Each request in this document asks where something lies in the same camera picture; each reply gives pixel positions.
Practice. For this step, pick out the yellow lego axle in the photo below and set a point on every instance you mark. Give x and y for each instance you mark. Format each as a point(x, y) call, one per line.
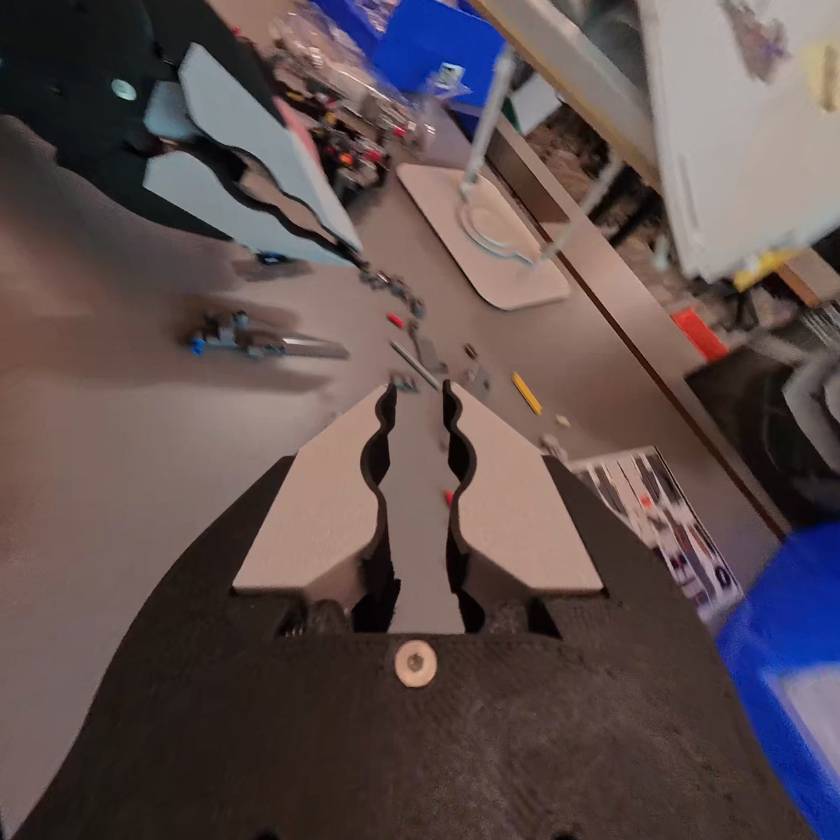
point(526, 392)

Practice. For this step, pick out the white book stand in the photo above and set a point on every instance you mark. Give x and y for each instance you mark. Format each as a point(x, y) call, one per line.
point(499, 262)

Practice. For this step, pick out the grey plate with two connectors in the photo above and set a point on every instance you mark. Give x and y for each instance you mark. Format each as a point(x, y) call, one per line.
point(403, 383)

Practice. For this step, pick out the blue plastic bin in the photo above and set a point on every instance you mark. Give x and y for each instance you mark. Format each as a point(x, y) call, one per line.
point(787, 656)
point(446, 46)

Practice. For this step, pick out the partly built lego model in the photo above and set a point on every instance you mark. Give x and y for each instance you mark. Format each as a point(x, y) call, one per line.
point(348, 151)

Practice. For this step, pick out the light grey lego axle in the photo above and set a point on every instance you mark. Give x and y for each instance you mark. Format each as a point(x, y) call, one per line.
point(417, 366)

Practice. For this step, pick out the grey wedge lego assembly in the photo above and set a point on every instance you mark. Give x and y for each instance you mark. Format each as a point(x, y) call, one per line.
point(262, 342)

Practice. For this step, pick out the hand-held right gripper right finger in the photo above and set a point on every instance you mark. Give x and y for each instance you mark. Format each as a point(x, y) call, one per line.
point(525, 525)

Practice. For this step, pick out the dark grey lego connector cluster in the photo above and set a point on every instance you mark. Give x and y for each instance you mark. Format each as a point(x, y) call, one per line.
point(394, 289)

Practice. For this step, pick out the dark grey flat lego panel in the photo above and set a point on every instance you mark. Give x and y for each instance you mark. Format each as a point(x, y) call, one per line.
point(430, 351)

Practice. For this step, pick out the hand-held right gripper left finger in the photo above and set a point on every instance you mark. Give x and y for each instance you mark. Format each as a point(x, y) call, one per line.
point(308, 525)

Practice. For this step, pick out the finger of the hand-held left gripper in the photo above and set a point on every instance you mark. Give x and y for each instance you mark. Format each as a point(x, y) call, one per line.
point(262, 131)
point(210, 203)

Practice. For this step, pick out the sticker sheet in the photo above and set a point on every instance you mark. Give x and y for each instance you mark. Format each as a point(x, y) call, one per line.
point(656, 525)

